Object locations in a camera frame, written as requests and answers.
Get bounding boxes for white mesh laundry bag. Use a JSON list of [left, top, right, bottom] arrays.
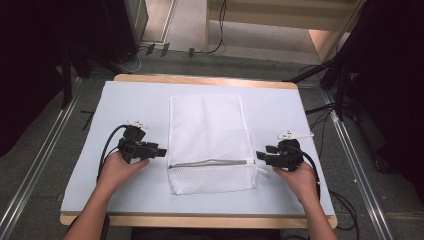
[[167, 93, 268, 196]]

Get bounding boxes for person's right hand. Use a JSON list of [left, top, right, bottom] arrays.
[[272, 161, 319, 205]]

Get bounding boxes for light wooden shelf unit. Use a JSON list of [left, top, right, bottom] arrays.
[[204, 0, 368, 64]]

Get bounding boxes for wooden table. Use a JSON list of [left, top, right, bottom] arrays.
[[59, 73, 339, 230]]

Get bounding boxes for black hanging cable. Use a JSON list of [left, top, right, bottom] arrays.
[[194, 0, 228, 55]]

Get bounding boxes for person's left hand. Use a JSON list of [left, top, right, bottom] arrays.
[[96, 151, 151, 196]]

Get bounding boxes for white floor cable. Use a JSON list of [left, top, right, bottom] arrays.
[[122, 45, 149, 74]]

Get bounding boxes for person's dark clothing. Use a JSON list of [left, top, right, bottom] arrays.
[[130, 227, 283, 240]]

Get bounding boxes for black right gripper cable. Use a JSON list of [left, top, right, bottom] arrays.
[[293, 145, 322, 202]]

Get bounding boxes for black curtain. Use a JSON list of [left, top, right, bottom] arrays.
[[343, 0, 424, 201], [0, 0, 113, 158]]

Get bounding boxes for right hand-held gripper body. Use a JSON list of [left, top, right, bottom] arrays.
[[270, 130, 315, 173]]

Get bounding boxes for black cabinet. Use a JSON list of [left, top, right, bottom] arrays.
[[99, 0, 150, 65]]

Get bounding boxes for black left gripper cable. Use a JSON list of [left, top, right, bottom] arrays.
[[96, 124, 130, 184]]

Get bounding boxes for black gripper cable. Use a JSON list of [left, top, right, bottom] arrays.
[[96, 124, 130, 184], [293, 145, 322, 202]]

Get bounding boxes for metal floor rail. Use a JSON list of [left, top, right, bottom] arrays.
[[0, 77, 84, 236], [320, 89, 395, 240]]

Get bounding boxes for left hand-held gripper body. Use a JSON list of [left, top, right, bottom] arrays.
[[116, 120, 156, 165]]

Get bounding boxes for pale blue table mat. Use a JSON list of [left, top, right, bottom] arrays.
[[60, 80, 336, 217]]

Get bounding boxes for black floor cables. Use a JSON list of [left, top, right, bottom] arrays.
[[303, 101, 338, 159]]

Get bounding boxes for black metal stand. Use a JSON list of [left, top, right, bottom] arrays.
[[282, 49, 354, 122], [60, 44, 93, 110]]

